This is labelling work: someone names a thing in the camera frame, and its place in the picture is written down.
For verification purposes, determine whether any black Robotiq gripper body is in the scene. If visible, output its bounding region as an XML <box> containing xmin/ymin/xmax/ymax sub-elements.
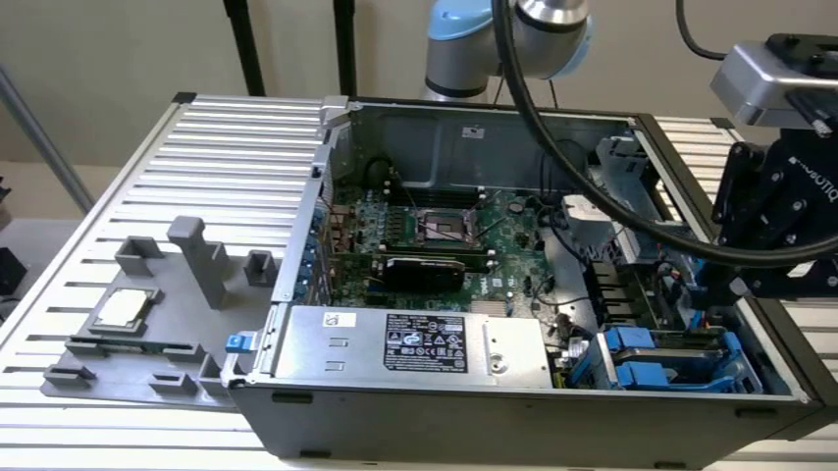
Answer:
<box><xmin>765</xmin><ymin>128</ymin><xmax>838</xmax><ymax>256</ymax></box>

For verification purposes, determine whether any hard disk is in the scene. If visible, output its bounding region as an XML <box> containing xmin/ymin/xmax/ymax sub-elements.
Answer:
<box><xmin>567</xmin><ymin>326</ymin><xmax>735</xmax><ymax>390</ymax></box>

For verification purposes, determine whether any grey plastic disk bay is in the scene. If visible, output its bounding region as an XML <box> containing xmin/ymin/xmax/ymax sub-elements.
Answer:
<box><xmin>591</xmin><ymin>321</ymin><xmax>769</xmax><ymax>395</ymax></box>

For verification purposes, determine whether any metal drive cage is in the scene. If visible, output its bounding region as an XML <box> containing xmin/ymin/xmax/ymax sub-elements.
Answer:
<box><xmin>561</xmin><ymin>135</ymin><xmax>690</xmax><ymax>267</ymax></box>

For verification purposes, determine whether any green motherboard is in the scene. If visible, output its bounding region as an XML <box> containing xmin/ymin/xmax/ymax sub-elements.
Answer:
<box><xmin>319</xmin><ymin>187</ymin><xmax>566</xmax><ymax>321</ymax></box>

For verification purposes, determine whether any RAM slot bank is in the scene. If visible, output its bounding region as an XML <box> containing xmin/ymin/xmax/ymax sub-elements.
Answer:
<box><xmin>388</xmin><ymin>184</ymin><xmax>480</xmax><ymax>208</ymax></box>
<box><xmin>376</xmin><ymin>243</ymin><xmax>494</xmax><ymax>258</ymax></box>

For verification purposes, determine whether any CPU socket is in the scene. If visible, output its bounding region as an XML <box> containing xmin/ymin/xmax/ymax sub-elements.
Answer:
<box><xmin>391</xmin><ymin>205</ymin><xmax>490</xmax><ymax>247</ymax></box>

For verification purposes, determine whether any open grey computer case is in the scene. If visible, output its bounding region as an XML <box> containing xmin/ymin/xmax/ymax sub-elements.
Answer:
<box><xmin>219</xmin><ymin>95</ymin><xmax>825</xmax><ymax>466</ymax></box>

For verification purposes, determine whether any black graphics card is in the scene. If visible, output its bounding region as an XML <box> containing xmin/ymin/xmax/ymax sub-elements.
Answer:
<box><xmin>371</xmin><ymin>252</ymin><xmax>470</xmax><ymax>296</ymax></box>

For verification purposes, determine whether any silver power supply unit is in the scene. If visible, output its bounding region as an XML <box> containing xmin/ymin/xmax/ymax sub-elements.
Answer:
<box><xmin>271</xmin><ymin>304</ymin><xmax>555</xmax><ymax>390</ymax></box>

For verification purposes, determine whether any black stand pole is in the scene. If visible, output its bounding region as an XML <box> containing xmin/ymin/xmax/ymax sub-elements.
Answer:
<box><xmin>332</xmin><ymin>0</ymin><xmax>359</xmax><ymax>97</ymax></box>
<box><xmin>222</xmin><ymin>0</ymin><xmax>267</xmax><ymax>97</ymax></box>

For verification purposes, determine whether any grey plastic parts rack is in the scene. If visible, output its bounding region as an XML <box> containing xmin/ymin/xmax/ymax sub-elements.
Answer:
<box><xmin>39</xmin><ymin>215</ymin><xmax>284</xmax><ymax>406</ymax></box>

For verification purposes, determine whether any silver CPU chip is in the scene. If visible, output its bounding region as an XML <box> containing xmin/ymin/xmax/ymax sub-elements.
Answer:
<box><xmin>91</xmin><ymin>288</ymin><xmax>166</xmax><ymax>328</ymax></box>

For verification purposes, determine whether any grey metal pole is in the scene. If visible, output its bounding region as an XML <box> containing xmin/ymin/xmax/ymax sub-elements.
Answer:
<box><xmin>0</xmin><ymin>63</ymin><xmax>98</xmax><ymax>215</ymax></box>

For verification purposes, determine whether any small black box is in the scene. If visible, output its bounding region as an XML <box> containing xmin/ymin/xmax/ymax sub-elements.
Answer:
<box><xmin>0</xmin><ymin>247</ymin><xmax>31</xmax><ymax>296</ymax></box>

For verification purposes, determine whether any blue SATA wire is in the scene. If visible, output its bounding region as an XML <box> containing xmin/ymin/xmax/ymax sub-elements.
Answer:
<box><xmin>659</xmin><ymin>244</ymin><xmax>713</xmax><ymax>331</ymax></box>

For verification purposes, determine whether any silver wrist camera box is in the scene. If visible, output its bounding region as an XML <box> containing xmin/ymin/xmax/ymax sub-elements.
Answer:
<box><xmin>710</xmin><ymin>32</ymin><xmax>838</xmax><ymax>130</ymax></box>

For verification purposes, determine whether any blue disk carrier handle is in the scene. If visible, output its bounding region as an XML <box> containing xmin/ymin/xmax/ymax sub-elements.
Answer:
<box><xmin>614</xmin><ymin>361</ymin><xmax>670</xmax><ymax>392</ymax></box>

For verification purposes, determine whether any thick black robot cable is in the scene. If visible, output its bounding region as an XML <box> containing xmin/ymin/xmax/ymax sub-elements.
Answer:
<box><xmin>490</xmin><ymin>0</ymin><xmax>838</xmax><ymax>269</ymax></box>

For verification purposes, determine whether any black looped case wire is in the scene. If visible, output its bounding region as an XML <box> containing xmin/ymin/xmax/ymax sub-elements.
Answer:
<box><xmin>538</xmin><ymin>138</ymin><xmax>593</xmax><ymax>198</ymax></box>

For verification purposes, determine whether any thin black camera cable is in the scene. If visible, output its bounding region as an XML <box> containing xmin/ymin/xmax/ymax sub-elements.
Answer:
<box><xmin>675</xmin><ymin>0</ymin><xmax>733</xmax><ymax>63</ymax></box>

